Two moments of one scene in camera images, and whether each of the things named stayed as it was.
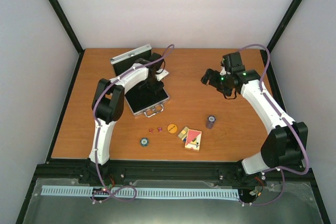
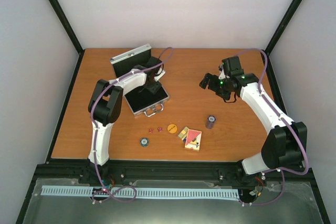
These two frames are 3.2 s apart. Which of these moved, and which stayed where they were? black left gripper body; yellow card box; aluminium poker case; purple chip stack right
Moved: black left gripper body
Stayed: yellow card box; purple chip stack right; aluminium poker case
